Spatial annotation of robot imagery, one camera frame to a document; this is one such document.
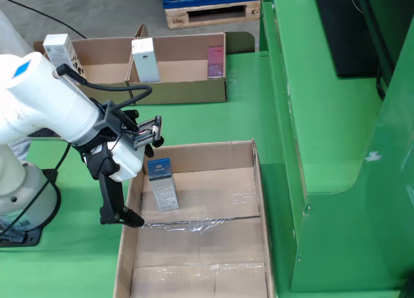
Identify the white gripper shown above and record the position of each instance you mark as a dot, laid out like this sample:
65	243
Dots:
129	162

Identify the blue rectangular product box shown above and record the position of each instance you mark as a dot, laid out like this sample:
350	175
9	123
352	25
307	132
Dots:
163	185

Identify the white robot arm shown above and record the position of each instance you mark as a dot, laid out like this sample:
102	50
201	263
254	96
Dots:
39	97

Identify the large shallow cardboard tray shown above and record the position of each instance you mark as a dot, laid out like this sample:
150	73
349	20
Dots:
200	194

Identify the cardboard box with flap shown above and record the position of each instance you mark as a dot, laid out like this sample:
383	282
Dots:
181	92

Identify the cardboard box with spotted carton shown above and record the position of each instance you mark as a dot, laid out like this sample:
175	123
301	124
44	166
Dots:
103	52

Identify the pink product box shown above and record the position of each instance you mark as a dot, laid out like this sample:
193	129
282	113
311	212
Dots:
215	62

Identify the smartphone in clear case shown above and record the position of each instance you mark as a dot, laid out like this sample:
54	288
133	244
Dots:
42	134

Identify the plain white tall carton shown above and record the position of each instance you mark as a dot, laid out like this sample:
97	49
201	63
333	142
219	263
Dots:
145	62

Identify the white carton with black spots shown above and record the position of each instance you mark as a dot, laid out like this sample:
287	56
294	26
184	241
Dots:
59	50

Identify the wooden pallet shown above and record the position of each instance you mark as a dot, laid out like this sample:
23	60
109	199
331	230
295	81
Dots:
178	20

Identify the green metal cabinet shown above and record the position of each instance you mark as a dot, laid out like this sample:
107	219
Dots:
323	117

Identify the black flat monitor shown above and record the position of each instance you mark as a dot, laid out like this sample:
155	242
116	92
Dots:
343	36

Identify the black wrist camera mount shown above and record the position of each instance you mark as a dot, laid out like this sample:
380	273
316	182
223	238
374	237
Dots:
110	118

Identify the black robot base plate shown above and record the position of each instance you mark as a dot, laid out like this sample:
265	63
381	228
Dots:
32	238

